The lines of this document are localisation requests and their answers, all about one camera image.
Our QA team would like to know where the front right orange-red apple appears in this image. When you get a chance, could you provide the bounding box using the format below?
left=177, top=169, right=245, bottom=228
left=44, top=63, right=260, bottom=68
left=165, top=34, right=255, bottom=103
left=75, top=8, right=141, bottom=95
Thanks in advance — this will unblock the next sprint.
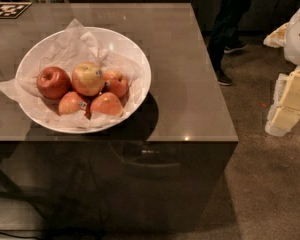
left=90, top=92, right=123, bottom=117

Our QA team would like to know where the yellow-red apple with sticker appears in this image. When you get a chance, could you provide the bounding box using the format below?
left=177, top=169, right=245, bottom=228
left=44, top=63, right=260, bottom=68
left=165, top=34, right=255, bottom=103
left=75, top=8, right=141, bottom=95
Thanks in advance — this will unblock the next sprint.
left=72, top=62, right=105, bottom=97

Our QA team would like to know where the front left apple with sticker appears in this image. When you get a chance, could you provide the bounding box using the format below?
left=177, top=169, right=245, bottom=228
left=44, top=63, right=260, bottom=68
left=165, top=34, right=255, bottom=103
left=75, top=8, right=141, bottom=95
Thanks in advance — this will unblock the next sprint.
left=58, top=91, right=90, bottom=118

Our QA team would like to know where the dark red apple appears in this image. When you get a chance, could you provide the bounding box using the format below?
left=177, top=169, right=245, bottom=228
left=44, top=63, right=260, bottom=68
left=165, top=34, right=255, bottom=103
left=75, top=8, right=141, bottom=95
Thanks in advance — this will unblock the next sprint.
left=36, top=66, right=71, bottom=100

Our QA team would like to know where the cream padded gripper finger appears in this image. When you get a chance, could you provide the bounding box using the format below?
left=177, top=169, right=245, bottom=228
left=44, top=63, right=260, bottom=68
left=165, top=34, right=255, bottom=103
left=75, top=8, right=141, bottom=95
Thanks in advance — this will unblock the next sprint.
left=265, top=66, right=300, bottom=137

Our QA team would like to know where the black white marker tag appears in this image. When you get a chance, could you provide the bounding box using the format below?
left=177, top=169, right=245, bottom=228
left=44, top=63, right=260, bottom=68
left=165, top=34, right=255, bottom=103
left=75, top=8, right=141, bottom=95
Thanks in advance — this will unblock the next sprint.
left=0, top=2, right=32, bottom=19

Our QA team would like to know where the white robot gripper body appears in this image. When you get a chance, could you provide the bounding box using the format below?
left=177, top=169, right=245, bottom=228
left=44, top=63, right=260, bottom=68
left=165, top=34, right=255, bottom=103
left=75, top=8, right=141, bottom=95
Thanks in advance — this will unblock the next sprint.
left=284, top=8, right=300, bottom=66

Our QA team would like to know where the white bowl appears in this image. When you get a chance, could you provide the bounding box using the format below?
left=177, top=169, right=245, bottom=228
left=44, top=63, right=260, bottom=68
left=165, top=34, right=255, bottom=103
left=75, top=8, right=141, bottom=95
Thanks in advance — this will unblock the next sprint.
left=15, top=26, right=153, bottom=135

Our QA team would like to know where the person in dark trousers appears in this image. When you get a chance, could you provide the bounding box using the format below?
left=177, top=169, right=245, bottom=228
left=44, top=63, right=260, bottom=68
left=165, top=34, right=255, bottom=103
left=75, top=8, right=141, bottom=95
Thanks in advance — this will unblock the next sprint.
left=207, top=0, right=251, bottom=86

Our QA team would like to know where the white crumpled paper liner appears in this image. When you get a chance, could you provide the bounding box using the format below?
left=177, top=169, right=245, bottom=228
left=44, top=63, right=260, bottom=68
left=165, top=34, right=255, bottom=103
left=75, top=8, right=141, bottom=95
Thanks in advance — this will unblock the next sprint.
left=0, top=18, right=145, bottom=130

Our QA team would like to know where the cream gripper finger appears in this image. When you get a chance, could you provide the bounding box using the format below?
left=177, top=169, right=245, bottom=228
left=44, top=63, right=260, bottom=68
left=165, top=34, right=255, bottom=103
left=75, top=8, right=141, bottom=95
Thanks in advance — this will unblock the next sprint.
left=263, top=23, right=288, bottom=48

